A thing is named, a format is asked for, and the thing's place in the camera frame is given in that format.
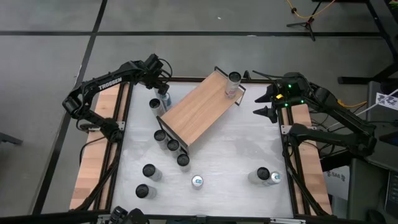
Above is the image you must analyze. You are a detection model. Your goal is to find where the grey chair base leg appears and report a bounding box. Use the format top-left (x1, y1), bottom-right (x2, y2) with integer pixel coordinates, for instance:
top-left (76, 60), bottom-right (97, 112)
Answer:
top-left (0, 132), bottom-right (23, 146)

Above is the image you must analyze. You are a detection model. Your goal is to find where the black tripod stand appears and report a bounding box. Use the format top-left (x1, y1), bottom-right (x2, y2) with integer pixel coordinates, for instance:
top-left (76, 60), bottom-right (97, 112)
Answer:
top-left (286, 1), bottom-right (323, 42)

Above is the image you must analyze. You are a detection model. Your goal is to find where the yellow cable with black bead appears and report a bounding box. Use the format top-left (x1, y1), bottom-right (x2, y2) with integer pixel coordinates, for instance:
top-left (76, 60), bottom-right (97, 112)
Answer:
top-left (285, 0), bottom-right (337, 19)

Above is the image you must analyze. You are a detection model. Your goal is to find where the black left arm cable bundle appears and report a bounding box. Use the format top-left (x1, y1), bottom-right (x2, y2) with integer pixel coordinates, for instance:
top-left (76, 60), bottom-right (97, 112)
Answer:
top-left (76, 133), bottom-right (121, 212)

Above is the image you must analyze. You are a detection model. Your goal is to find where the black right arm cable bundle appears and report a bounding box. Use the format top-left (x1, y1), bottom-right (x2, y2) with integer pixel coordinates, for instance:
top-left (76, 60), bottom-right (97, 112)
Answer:
top-left (285, 141), bottom-right (330, 217)

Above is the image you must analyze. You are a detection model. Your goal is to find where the blue silver Red Bull can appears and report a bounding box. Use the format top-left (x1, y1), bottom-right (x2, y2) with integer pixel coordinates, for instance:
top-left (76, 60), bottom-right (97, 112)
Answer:
top-left (191, 174), bottom-right (205, 190)
top-left (161, 92), bottom-right (173, 111)
top-left (264, 171), bottom-right (282, 187)

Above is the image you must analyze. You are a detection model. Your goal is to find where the white Celsius can blue band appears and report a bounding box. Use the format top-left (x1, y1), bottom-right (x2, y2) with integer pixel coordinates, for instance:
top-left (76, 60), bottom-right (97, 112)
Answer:
top-left (167, 139), bottom-right (183, 156)

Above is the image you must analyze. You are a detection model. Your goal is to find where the wooden tray with black handles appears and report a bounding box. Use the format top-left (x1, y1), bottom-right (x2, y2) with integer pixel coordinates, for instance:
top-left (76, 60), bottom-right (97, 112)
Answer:
top-left (156, 65), bottom-right (248, 156)

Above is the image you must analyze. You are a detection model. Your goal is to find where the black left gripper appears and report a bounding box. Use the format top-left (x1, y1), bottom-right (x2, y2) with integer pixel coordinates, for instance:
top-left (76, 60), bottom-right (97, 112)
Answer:
top-left (141, 53), bottom-right (171, 96)

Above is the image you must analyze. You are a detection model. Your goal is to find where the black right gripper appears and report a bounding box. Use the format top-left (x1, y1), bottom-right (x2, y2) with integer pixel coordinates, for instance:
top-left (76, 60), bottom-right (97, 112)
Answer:
top-left (252, 73), bottom-right (308, 124)

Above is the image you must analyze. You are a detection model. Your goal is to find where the white Celsius can yellow band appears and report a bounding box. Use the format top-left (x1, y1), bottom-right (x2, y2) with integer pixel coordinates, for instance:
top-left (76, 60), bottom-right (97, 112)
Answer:
top-left (154, 129), bottom-right (169, 144)

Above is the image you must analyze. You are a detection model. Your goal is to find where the dark grey cabinet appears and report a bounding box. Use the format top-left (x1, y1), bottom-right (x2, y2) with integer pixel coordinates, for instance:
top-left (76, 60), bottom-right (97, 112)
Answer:
top-left (347, 158), bottom-right (389, 220)

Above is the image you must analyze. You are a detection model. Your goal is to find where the white cable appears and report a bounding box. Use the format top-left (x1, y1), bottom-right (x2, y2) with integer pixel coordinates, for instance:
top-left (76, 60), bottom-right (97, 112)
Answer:
top-left (329, 89), bottom-right (398, 129)

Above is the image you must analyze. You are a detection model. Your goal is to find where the black rig beam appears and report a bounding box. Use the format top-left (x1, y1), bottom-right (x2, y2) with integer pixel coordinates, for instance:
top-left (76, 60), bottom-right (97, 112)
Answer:
top-left (0, 210), bottom-right (398, 224)

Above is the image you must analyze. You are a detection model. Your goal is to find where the black desk frame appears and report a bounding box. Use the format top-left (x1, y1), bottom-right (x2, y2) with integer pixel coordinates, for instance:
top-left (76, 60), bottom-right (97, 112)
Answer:
top-left (337, 0), bottom-right (398, 85)

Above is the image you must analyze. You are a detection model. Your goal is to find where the white printed box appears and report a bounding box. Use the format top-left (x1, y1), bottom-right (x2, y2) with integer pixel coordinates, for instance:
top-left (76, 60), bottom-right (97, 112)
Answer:
top-left (323, 166), bottom-right (349, 200)

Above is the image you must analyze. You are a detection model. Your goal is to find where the white Celsius can orange logo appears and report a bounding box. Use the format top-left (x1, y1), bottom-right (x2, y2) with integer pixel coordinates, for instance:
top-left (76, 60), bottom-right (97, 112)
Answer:
top-left (149, 98), bottom-right (165, 117)

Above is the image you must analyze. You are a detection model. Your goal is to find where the white Celsius Arctic can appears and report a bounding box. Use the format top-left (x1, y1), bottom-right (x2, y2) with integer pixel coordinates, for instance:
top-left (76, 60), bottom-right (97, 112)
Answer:
top-left (135, 184), bottom-right (157, 200)

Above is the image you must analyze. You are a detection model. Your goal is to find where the white Celsius can blue logo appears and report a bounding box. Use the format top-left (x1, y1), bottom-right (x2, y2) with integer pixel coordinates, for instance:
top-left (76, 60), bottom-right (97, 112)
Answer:
top-left (142, 164), bottom-right (164, 183)

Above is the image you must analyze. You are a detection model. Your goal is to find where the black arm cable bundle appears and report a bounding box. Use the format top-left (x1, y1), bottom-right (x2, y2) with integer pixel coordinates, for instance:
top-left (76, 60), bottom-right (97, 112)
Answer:
top-left (285, 141), bottom-right (330, 217)
top-left (76, 133), bottom-right (121, 212)

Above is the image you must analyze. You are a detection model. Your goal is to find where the silver can black lid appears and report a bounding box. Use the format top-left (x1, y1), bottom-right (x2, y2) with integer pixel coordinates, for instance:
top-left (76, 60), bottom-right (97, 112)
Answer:
top-left (248, 167), bottom-right (271, 184)

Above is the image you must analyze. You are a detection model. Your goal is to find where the white marker tag paper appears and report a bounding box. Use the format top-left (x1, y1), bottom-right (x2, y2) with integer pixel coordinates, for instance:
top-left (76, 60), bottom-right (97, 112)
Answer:
top-left (375, 92), bottom-right (398, 111)

